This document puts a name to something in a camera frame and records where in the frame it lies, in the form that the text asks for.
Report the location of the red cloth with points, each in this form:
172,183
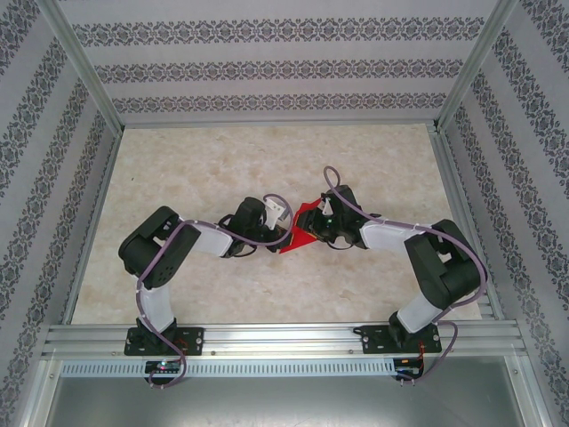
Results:
298,244

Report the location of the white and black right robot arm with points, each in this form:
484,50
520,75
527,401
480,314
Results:
415,313

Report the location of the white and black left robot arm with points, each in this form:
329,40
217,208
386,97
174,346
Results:
155,302

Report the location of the grey metal sheet panel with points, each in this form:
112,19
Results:
284,405

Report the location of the small black circuit board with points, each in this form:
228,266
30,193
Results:
409,368

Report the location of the circuit board with green light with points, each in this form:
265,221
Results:
164,367

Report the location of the aluminium frame cross beam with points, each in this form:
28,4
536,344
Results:
280,123

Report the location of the aluminium mounting rail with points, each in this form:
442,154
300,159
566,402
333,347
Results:
284,340

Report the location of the aluminium table side rail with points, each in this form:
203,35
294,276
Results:
462,222
92,222

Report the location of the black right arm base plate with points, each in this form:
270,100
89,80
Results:
373,340

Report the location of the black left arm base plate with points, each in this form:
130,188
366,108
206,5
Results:
193,340

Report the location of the short aluminium frame post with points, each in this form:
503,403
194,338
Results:
37,391
526,391

